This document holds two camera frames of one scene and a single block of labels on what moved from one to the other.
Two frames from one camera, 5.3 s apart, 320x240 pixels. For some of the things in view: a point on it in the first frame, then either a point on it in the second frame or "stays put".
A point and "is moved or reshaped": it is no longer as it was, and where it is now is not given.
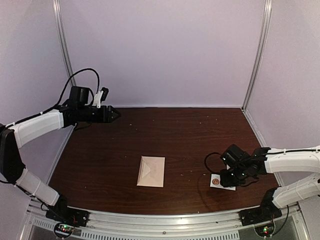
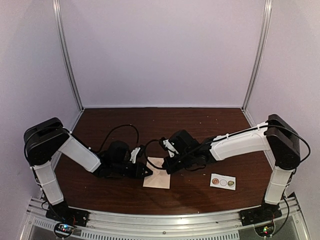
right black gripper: (224, 180) to (170, 168)
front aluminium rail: (290, 225) stays put
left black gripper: (108, 116) to (138, 172)
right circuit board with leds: (265, 230) stays put
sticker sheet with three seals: (215, 182) stays put
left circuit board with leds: (64, 229) stays put
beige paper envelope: (151, 171) is moved or reshaped
